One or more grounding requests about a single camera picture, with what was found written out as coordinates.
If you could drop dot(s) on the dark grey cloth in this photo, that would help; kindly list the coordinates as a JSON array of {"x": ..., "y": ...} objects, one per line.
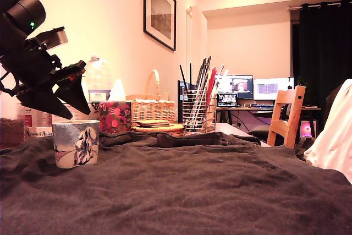
[{"x": 165, "y": 204}]

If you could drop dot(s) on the black stick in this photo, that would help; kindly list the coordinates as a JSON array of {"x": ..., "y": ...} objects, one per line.
[
  {"x": 191, "y": 75},
  {"x": 184, "y": 75}
]

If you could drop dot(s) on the red flat utensil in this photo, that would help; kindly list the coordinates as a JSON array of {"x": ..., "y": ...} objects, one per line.
[{"x": 212, "y": 81}]

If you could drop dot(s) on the black framed picture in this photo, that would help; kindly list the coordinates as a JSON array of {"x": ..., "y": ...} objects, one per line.
[{"x": 162, "y": 12}]

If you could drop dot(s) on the wooden chair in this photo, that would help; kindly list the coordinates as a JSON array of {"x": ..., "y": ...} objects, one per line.
[{"x": 288, "y": 97}]

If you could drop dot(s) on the white fabric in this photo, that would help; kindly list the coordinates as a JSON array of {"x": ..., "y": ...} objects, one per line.
[{"x": 335, "y": 136}]

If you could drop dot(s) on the mug with snowy tree print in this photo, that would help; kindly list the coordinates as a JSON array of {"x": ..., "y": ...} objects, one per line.
[{"x": 68, "y": 141}]

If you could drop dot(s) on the dark curtain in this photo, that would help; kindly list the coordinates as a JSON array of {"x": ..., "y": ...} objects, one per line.
[{"x": 324, "y": 53}]

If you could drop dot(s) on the large clear water bottle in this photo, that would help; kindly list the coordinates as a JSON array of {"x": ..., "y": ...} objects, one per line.
[{"x": 100, "y": 78}]

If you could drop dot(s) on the round cork trivet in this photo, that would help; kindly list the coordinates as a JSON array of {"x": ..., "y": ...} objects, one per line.
[{"x": 156, "y": 130}]

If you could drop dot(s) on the brown fuzzy mat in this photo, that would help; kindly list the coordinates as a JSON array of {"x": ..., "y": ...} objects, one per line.
[{"x": 11, "y": 133}]

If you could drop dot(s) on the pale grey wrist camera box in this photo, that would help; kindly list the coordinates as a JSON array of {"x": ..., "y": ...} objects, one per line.
[{"x": 55, "y": 38}]

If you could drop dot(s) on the computer tower with glowing fan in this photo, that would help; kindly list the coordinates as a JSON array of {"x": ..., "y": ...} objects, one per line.
[{"x": 306, "y": 130}]

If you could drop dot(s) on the small tablet screen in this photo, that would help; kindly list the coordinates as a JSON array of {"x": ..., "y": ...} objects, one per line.
[{"x": 226, "y": 100}]

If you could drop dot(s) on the white tissue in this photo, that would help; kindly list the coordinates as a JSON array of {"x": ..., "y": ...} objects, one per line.
[{"x": 118, "y": 92}]

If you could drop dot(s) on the wooden desk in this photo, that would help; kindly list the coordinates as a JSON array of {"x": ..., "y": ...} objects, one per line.
[{"x": 244, "y": 109}]

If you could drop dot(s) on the backlit keyboard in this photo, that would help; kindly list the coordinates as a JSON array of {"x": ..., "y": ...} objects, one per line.
[{"x": 261, "y": 106}]

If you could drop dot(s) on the white curtain rod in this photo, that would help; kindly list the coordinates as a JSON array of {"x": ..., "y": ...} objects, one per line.
[{"x": 334, "y": 4}]

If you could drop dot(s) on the dark flat screen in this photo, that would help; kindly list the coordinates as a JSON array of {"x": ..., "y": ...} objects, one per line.
[{"x": 180, "y": 103}]

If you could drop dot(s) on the printed carton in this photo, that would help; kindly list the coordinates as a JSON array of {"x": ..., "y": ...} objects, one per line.
[
  {"x": 94, "y": 108},
  {"x": 33, "y": 120}
]

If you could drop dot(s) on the square cork coaster stack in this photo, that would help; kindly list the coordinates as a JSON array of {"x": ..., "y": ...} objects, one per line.
[{"x": 152, "y": 122}]

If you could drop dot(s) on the white utensil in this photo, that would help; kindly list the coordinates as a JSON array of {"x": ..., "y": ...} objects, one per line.
[{"x": 221, "y": 70}]

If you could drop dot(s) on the floral tissue box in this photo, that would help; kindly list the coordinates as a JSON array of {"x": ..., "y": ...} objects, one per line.
[{"x": 115, "y": 116}]

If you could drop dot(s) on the black-framed computer monitor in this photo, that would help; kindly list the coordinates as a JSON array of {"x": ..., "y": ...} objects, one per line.
[{"x": 233, "y": 86}]

